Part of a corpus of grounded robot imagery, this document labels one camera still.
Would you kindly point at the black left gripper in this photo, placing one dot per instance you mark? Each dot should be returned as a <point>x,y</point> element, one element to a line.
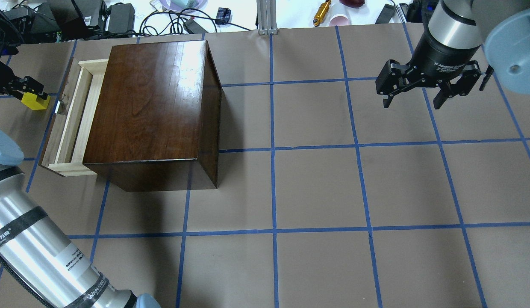
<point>4,79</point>

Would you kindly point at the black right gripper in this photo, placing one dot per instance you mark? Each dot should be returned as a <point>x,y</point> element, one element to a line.
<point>441,58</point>

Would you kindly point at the yellow block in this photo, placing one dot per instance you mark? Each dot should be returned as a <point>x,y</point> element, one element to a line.
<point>35,102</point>

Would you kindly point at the wooden drawer with white handle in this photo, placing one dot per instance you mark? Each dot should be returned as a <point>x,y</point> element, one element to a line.
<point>67,136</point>

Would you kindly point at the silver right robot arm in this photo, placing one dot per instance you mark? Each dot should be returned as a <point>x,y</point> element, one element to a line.
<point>455,31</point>

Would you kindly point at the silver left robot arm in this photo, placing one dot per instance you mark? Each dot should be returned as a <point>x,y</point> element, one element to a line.
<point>41,257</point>

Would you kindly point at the dark wooden drawer box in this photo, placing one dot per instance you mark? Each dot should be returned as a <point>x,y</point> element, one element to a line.
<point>157,121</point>

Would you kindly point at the black flat power brick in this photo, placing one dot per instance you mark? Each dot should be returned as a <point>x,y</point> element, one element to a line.
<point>386,14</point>

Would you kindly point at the pink cup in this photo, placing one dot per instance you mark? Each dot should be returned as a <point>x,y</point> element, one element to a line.
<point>339,19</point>

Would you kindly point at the black power adapter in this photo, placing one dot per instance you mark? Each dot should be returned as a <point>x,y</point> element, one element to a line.
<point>121,19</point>

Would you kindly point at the gold cylinder tool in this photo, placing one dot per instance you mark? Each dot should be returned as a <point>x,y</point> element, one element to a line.
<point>321,13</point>

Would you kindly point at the brown paper table mat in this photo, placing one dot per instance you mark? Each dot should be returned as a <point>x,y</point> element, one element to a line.
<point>325,198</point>

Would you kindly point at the purple plate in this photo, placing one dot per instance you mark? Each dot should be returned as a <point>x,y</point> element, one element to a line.
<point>166,4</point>

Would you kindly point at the teal cup on plate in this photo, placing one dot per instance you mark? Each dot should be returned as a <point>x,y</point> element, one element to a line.
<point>184,4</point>

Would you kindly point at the small blue device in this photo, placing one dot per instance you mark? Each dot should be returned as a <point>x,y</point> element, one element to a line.
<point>223,16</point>

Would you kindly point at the aluminium frame post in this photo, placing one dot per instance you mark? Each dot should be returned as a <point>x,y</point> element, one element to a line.
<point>266,17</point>

